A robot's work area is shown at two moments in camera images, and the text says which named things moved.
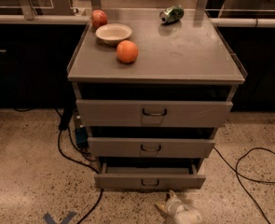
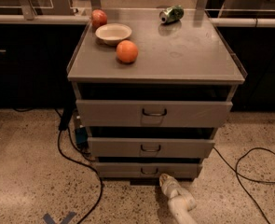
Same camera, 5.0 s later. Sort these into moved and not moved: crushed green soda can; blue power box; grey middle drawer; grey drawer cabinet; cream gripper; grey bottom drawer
Moved: cream gripper; grey bottom drawer
Not moved: grey drawer cabinet; grey middle drawer; crushed green soda can; blue power box
